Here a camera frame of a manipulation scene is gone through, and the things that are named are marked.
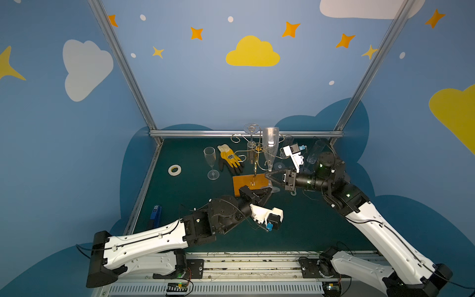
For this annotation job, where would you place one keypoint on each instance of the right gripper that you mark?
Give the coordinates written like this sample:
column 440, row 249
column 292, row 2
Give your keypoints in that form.
column 290, row 180

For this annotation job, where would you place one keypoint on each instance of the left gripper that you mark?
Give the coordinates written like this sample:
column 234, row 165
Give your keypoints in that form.
column 253, row 195

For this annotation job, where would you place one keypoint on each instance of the clear flute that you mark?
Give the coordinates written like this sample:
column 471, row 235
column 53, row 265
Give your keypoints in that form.
column 270, row 142
column 315, row 151
column 288, row 140
column 252, row 129
column 210, row 157

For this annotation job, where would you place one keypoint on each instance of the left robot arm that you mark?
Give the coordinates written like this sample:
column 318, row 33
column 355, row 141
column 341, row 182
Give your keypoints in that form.
column 112, row 256

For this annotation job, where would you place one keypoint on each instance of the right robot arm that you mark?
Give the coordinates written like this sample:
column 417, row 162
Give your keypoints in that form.
column 408, row 272

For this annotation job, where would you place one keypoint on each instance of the orange wooden rack base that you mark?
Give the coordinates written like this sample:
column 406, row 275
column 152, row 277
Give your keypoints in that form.
column 252, row 182

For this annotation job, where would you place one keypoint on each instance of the yellow black rubber glove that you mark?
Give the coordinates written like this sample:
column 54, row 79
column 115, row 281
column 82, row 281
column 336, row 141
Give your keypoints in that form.
column 230, row 160

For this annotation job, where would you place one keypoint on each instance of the white tape roll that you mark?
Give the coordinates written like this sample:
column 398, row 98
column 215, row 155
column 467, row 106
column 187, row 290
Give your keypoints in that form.
column 174, row 170

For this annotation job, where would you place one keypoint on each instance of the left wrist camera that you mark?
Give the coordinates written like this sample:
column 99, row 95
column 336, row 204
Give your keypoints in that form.
column 268, row 219

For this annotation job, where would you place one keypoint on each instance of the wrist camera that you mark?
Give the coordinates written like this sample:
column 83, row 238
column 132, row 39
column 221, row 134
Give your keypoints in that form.
column 294, row 153
column 268, row 219

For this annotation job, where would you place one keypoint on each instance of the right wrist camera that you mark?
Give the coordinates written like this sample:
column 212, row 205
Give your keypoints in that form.
column 294, row 153

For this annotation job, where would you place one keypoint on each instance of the gold wire glass rack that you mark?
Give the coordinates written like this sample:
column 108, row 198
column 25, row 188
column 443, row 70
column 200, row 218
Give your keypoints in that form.
column 260, row 165

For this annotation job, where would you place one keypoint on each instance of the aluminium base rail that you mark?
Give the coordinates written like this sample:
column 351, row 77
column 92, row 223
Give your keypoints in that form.
column 232, row 274

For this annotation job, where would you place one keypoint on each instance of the aluminium frame back bar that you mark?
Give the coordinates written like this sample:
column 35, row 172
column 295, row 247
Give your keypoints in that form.
column 221, row 134

